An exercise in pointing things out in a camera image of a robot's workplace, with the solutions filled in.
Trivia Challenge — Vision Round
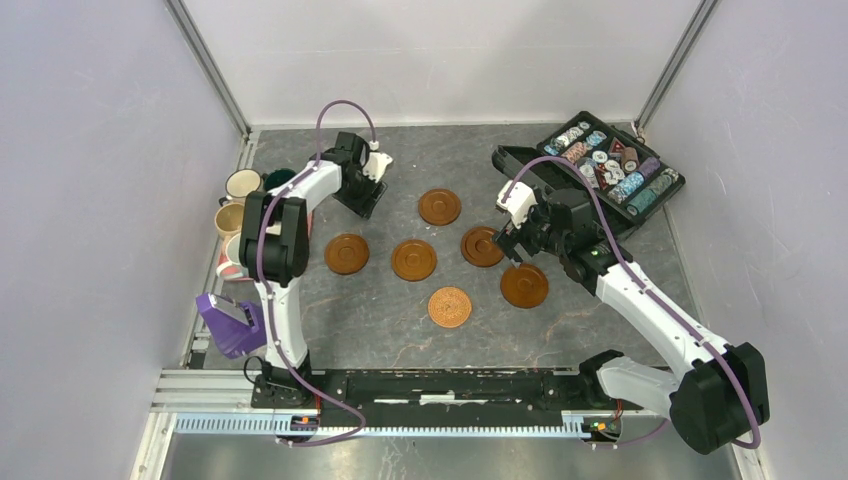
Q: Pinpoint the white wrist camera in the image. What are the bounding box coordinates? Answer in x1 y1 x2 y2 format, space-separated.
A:
495 181 537 228
362 151 393 183

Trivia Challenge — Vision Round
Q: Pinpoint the black poker chip case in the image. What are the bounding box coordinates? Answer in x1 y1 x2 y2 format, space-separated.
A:
492 111 686 240

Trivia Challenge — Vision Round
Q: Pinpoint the cream mug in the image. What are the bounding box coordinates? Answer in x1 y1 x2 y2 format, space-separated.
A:
218 169 264 206

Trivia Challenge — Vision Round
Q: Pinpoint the purple plastic stand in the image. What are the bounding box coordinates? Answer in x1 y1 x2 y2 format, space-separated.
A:
195 293 267 359

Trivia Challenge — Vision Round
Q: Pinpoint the dark green mug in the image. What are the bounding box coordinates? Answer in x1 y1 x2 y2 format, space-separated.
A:
263 168 297 192

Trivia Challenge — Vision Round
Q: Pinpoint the white mug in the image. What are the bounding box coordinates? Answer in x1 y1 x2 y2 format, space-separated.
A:
216 233 249 281

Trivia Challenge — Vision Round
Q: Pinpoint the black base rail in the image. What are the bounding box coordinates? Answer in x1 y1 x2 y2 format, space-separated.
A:
250 368 635 431

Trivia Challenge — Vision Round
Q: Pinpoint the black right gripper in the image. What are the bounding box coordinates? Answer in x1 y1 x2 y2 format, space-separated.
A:
491 193 569 268

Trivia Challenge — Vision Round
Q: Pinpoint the aluminium frame rail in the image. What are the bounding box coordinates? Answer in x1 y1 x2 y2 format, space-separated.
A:
152 369 662 442

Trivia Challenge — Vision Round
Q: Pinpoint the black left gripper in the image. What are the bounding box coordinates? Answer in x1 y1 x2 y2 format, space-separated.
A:
332 166 388 221

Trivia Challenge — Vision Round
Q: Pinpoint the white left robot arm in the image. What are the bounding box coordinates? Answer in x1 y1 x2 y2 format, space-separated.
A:
238 132 392 408

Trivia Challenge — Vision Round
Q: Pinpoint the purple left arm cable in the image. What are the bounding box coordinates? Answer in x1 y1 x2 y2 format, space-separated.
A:
254 99 379 448

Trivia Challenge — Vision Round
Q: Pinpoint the woven rattan coaster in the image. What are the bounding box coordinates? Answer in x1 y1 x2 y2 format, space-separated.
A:
427 286 473 328

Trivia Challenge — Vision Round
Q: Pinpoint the beige mug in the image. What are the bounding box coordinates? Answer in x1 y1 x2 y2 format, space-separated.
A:
214 202 245 240

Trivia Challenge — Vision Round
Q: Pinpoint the brown wooden coaster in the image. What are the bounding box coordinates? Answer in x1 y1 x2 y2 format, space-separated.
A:
418 188 462 226
324 233 370 275
391 239 438 282
500 263 549 309
460 226 504 268

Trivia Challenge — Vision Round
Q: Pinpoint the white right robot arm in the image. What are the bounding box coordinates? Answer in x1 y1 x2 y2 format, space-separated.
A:
494 182 770 454

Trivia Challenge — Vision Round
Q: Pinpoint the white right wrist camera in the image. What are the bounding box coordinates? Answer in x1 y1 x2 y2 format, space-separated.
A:
495 181 537 228

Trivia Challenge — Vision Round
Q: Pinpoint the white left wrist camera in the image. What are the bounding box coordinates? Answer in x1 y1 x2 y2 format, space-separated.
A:
362 151 393 183

